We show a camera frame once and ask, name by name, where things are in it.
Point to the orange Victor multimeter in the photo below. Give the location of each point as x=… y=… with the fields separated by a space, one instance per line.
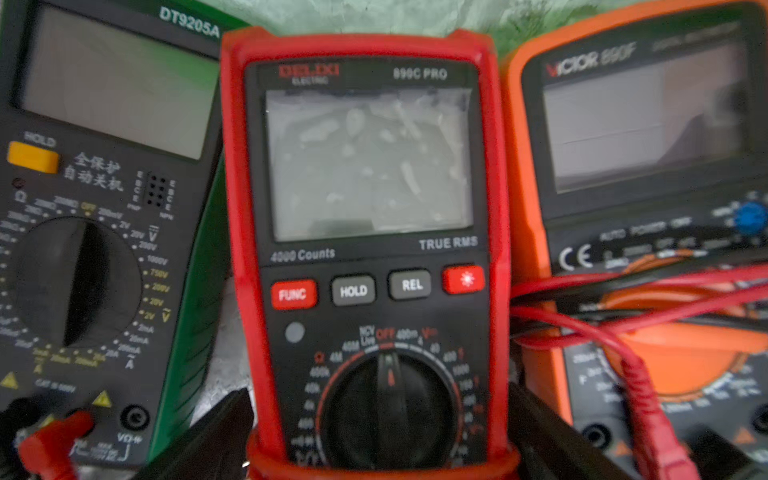
x=637 y=159

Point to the red Delixi multimeter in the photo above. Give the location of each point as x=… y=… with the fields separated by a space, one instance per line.
x=369 y=223

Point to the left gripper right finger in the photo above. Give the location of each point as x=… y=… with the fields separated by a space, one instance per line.
x=549 y=447

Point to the green DT9205A multimeter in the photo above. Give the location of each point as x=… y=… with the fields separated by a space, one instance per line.
x=114 y=236

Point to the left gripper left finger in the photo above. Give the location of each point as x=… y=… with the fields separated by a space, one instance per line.
x=214 y=448

